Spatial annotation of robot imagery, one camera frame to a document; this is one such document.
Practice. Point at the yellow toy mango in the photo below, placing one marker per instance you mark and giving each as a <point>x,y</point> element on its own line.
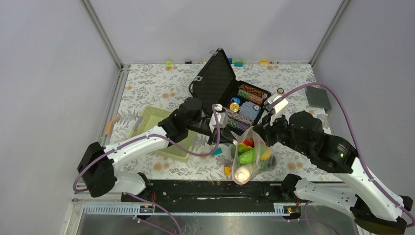
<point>242,148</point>

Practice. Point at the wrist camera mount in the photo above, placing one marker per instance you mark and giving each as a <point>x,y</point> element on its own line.
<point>275,106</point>
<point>219,118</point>

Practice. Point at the blue playing cards deck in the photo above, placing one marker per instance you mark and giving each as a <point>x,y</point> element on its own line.
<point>249,109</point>

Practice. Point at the dark grey lego baseplate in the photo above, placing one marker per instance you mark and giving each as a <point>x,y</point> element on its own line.
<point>317,98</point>

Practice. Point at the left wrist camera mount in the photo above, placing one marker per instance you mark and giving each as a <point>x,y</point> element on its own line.
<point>219,118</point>

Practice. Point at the red toy pepper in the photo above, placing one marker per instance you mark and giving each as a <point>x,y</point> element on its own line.
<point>248,142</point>

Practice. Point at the clear zip top bag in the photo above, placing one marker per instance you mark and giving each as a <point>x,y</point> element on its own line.
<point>259,145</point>

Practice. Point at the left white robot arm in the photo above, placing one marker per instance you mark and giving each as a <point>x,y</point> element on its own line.
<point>99,171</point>

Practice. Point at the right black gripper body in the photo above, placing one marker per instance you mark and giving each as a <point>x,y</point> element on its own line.
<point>280,131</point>

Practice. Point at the yellow toy banana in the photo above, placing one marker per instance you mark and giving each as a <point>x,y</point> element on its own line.
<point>266,155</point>

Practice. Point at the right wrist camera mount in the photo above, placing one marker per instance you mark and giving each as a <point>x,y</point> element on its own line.
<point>275,106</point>

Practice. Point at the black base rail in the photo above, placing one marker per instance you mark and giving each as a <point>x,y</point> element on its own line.
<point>216,196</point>

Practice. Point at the yellow small block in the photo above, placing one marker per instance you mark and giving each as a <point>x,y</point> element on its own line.
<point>227,171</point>

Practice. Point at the wooden block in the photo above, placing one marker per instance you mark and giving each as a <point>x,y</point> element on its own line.
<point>108,128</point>

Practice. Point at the yellow big blind button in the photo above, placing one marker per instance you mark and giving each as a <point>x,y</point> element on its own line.
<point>234,107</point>

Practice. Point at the black poker chip case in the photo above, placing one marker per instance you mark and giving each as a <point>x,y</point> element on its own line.
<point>216,83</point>

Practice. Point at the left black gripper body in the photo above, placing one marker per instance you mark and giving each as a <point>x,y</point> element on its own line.
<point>199,126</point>

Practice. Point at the white green leek toy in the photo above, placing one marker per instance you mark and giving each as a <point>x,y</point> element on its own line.
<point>245,173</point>

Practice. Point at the teal small block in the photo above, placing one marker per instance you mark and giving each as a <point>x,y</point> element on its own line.
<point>218,151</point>

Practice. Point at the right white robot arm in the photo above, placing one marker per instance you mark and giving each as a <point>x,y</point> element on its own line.
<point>371,205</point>

